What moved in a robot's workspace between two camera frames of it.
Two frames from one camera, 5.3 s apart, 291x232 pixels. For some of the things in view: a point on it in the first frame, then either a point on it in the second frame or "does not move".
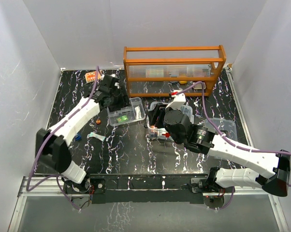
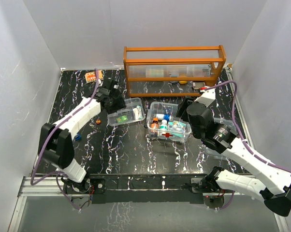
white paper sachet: (138, 112) does not move
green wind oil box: (122, 119) does not move
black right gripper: (159, 112) → (182, 107)
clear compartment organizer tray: (135, 111) does not move
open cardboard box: (199, 86) does not move
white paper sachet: (100, 137) → (138, 113)
